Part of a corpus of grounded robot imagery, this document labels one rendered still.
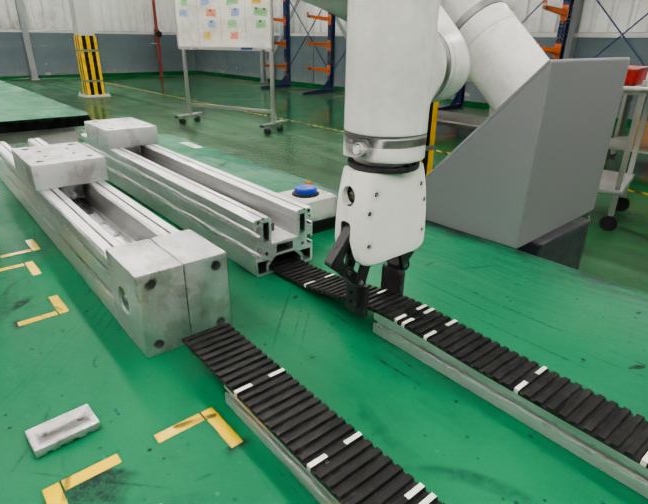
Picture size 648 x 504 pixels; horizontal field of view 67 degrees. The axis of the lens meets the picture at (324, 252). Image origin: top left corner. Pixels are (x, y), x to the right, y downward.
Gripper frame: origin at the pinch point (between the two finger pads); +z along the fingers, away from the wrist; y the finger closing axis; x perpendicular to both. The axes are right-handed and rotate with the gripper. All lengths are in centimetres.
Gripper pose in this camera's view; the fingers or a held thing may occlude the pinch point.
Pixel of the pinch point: (375, 291)
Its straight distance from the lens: 57.4
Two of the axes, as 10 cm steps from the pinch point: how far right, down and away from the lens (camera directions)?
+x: -6.4, -3.2, 7.0
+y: 7.7, -2.5, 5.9
